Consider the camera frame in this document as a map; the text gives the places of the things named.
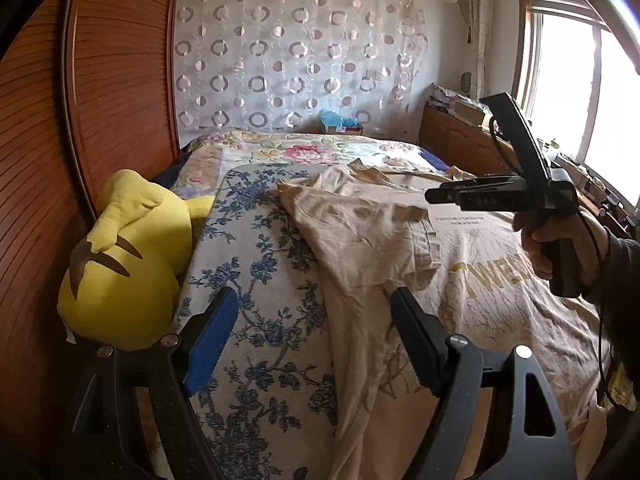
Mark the beige printed t-shirt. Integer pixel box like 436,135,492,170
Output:
279,162,606,479

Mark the person's right forearm dark sleeve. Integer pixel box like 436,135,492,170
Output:
582,232,640,400

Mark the person's right hand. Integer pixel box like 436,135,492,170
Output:
512,207,610,288

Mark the dark blue blanket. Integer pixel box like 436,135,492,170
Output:
420,148,449,171

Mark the wooden side cabinet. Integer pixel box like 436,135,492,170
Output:
418,102,640,241

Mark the cardboard box on cabinet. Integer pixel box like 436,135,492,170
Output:
448,99,487,127

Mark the yellow patterned bag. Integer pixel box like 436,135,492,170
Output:
598,362,638,412

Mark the blue floral white bedsheet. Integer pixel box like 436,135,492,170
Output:
175,164,337,479

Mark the yellow plush toy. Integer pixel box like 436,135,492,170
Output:
58,169,215,351

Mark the blue tissue box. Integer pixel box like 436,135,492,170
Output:
318,108,363,136

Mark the hanging window curtain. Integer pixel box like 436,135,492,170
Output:
468,0,494,100

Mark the circle patterned sheer curtain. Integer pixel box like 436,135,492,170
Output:
174,0,427,139

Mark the pink floral quilt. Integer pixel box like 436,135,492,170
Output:
171,131,438,198

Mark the brown wooden wardrobe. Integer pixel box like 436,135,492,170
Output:
1,0,179,464

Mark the window with wooden frame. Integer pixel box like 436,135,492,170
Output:
518,0,639,204

